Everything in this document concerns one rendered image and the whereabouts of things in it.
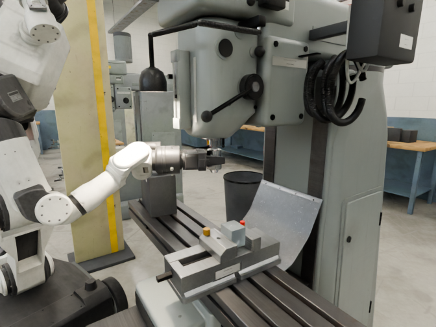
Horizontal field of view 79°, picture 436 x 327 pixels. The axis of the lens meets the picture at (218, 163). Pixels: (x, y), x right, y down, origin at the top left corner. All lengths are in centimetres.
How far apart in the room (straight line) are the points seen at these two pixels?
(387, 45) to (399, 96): 426
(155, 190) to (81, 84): 144
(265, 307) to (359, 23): 73
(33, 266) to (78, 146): 126
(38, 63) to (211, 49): 45
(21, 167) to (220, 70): 53
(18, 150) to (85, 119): 171
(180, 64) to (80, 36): 178
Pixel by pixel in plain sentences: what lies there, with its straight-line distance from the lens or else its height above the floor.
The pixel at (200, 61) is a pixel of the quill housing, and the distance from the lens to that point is 74.
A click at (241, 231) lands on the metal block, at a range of 82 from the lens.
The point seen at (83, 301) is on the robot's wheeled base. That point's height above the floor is 60.
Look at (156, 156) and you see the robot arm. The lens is 80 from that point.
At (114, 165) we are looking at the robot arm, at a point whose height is 124.
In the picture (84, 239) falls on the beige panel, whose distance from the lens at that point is 269.
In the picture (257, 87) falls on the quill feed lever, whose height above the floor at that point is 145.
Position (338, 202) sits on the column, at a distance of 107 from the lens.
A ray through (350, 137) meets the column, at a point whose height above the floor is 129.
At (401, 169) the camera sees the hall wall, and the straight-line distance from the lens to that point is 505.
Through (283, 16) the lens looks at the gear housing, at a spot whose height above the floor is 165.
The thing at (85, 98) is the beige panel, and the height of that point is 144.
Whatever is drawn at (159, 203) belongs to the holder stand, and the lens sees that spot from 122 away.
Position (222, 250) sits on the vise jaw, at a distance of 77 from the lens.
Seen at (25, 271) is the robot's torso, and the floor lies 74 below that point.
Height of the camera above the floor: 141
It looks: 13 degrees down
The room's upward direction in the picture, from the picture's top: straight up
